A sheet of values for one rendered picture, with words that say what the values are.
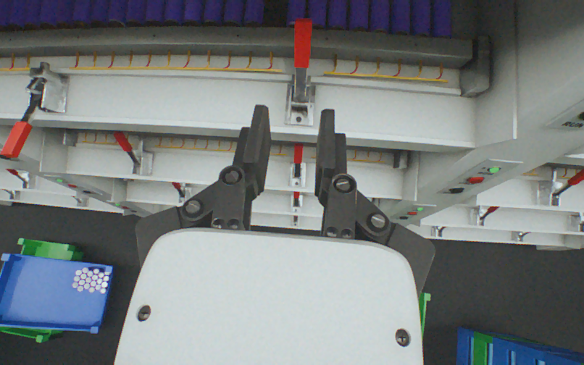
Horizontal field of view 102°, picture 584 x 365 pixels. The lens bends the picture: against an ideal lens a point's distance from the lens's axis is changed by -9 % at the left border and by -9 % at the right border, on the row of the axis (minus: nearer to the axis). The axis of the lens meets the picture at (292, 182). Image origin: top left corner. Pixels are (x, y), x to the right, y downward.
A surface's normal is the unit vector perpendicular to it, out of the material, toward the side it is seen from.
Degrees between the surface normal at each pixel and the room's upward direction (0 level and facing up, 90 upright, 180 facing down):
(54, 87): 90
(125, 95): 18
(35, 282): 26
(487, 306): 0
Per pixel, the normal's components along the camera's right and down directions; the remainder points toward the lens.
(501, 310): 0.00, -0.33
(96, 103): -0.03, -0.02
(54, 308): 0.44, -0.26
